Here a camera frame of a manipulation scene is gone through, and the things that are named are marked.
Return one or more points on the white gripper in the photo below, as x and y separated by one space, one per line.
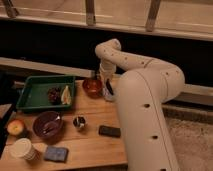
107 70

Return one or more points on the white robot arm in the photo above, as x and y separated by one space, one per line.
140 92

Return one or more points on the red bowl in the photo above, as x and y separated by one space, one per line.
92 87

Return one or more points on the purple bowl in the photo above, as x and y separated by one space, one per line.
47 125

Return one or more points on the black rectangular block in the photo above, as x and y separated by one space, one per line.
109 131

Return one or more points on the small metal cup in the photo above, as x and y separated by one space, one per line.
79 123

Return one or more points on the yellow green wedge toy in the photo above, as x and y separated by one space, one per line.
66 97

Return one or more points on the dark grape bunch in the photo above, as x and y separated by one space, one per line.
54 95

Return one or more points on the green plastic tray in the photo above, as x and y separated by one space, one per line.
34 96

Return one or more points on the blue sponge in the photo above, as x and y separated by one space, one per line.
56 154

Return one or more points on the red yellow apple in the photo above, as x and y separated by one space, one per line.
16 127

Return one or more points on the white paper cup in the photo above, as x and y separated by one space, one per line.
23 148

